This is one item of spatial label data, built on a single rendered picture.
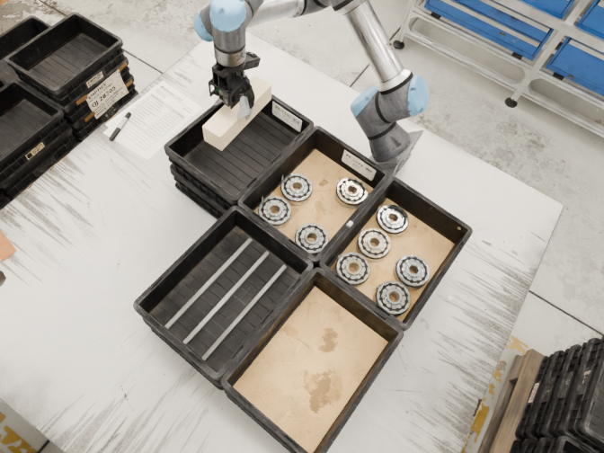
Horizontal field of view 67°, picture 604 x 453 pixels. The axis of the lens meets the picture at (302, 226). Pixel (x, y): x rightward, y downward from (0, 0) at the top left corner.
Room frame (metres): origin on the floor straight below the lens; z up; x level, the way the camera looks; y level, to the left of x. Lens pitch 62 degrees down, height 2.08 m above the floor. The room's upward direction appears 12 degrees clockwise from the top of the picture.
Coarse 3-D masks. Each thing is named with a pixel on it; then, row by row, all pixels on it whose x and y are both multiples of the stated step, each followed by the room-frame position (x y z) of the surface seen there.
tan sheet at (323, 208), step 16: (304, 160) 0.91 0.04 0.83; (320, 160) 0.93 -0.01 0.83; (320, 176) 0.86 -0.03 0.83; (336, 176) 0.88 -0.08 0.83; (352, 176) 0.89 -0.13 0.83; (272, 192) 0.76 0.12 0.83; (320, 192) 0.80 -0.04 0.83; (352, 192) 0.83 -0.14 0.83; (368, 192) 0.84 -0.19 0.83; (304, 208) 0.73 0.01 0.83; (320, 208) 0.74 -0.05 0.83; (336, 208) 0.76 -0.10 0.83; (288, 224) 0.66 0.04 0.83; (304, 224) 0.67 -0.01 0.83; (320, 224) 0.69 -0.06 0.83; (336, 224) 0.70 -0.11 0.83
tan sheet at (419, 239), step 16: (368, 224) 0.72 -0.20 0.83; (416, 224) 0.76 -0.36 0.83; (352, 240) 0.65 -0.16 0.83; (400, 240) 0.69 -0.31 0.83; (416, 240) 0.70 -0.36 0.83; (432, 240) 0.71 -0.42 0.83; (448, 240) 0.72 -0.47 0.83; (400, 256) 0.63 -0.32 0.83; (432, 256) 0.66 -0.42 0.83; (384, 272) 0.57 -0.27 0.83; (432, 272) 0.60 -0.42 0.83; (368, 288) 0.51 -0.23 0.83; (400, 320) 0.43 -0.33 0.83
